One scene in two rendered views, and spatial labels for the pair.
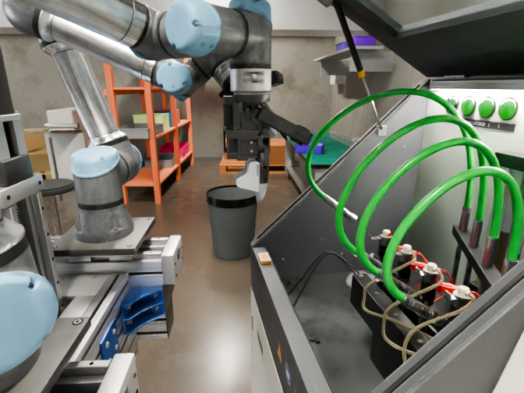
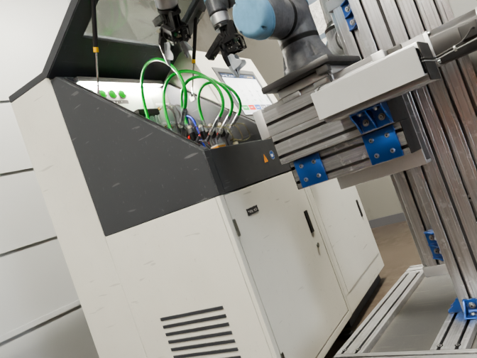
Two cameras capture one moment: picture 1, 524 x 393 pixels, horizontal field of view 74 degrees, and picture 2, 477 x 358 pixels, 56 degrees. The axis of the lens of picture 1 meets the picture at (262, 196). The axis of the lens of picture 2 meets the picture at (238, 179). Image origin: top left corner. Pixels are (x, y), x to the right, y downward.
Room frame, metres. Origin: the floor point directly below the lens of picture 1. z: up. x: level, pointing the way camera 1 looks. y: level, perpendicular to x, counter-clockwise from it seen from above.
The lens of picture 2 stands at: (2.07, 1.08, 0.79)
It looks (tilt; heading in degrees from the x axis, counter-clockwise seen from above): 1 degrees up; 222
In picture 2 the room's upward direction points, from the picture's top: 20 degrees counter-clockwise
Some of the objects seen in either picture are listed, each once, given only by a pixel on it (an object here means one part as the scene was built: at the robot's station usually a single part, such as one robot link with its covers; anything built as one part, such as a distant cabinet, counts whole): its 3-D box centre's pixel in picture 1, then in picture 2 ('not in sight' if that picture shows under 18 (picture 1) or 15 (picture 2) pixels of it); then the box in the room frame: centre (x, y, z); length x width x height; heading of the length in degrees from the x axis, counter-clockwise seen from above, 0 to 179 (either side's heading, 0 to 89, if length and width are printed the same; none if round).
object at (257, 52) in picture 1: (249, 35); (215, 1); (0.67, 0.02, 1.51); 0.09 x 0.08 x 0.11; 140
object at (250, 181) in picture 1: (251, 182); (239, 64); (0.66, 0.02, 1.25); 0.06 x 0.03 x 0.09; 101
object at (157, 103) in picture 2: not in sight; (172, 125); (0.55, -0.59, 1.20); 0.13 x 0.03 x 0.31; 11
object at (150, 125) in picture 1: (157, 107); not in sight; (5.36, 1.56, 1.12); 2.52 x 0.66 x 2.25; 3
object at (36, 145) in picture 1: (39, 152); not in sight; (5.89, 3.80, 0.35); 1.20 x 0.85 x 0.70; 3
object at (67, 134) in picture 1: (77, 145); not in sight; (5.40, 2.86, 0.55); 2.29 x 0.57 x 1.11; 3
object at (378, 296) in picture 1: (405, 342); not in sight; (0.61, -0.31, 0.91); 0.34 x 0.10 x 0.15; 11
